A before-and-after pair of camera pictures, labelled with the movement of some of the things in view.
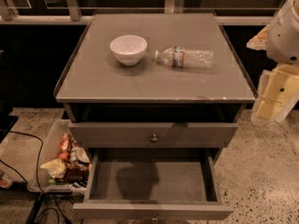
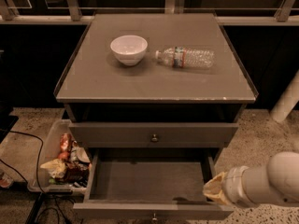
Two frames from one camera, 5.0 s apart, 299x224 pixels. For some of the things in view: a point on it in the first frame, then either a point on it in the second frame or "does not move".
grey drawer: (153, 186) does not move
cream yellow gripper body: (284, 41) -> (233, 184)
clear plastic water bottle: (184, 57) does not move
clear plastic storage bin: (65, 166) does not move
